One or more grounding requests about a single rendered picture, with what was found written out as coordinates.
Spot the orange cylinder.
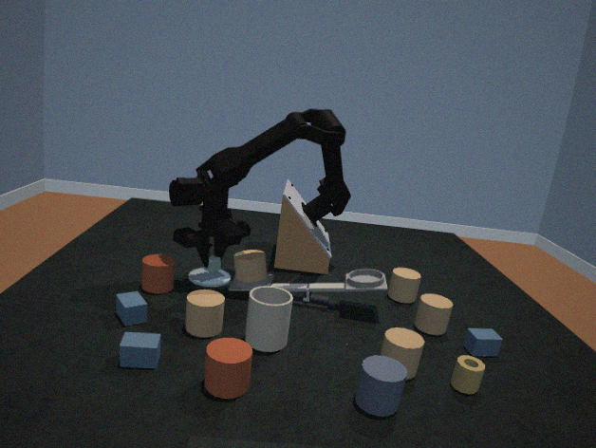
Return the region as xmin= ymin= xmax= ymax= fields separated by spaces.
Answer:
xmin=205 ymin=338 xmax=252 ymax=399
xmin=141 ymin=254 xmax=175 ymax=293

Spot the blue block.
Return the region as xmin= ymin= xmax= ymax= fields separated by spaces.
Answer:
xmin=120 ymin=332 xmax=161 ymax=368
xmin=463 ymin=328 xmax=502 ymax=357
xmin=117 ymin=291 xmax=147 ymax=326

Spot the tan cylinder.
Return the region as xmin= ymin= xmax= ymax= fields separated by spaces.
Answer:
xmin=388 ymin=268 xmax=421 ymax=304
xmin=414 ymin=293 xmax=453 ymax=335
xmin=233 ymin=250 xmax=267 ymax=283
xmin=185 ymin=289 xmax=225 ymax=338
xmin=380 ymin=327 xmax=424 ymax=380

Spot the pale teal cube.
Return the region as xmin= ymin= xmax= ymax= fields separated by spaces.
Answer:
xmin=203 ymin=256 xmax=221 ymax=272

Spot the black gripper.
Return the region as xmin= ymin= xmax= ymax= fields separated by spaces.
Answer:
xmin=174 ymin=203 xmax=231 ymax=269

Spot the blue cylinder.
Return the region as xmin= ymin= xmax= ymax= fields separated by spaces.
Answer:
xmin=355 ymin=355 xmax=407 ymax=417

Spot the grey cup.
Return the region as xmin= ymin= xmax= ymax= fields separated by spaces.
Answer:
xmin=245 ymin=287 xmax=293 ymax=352

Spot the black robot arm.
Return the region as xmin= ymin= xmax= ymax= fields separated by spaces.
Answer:
xmin=169 ymin=108 xmax=351 ymax=247

